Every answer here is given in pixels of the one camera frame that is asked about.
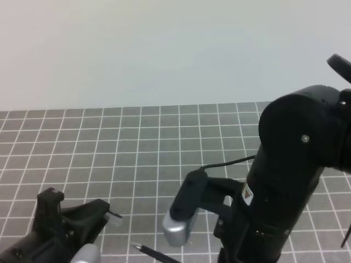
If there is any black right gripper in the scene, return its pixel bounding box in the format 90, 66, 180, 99
197, 153, 321, 262

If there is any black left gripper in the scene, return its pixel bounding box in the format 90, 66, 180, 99
1, 187, 110, 262

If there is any black pen cap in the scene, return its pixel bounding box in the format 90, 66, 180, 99
104, 210, 123, 227

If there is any black pen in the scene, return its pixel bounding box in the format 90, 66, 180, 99
129, 242, 180, 263

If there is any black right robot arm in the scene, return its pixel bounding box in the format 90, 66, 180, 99
215, 85, 350, 262

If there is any grey grid tablecloth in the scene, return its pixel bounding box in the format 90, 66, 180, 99
0, 100, 351, 263

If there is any black zip tie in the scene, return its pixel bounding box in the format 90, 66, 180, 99
340, 216, 350, 248

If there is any black camera cable right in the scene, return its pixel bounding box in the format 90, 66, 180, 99
201, 155, 257, 172

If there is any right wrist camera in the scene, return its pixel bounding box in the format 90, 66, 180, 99
162, 169, 208, 247

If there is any black cable clip bracket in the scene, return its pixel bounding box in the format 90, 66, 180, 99
327, 54, 351, 84

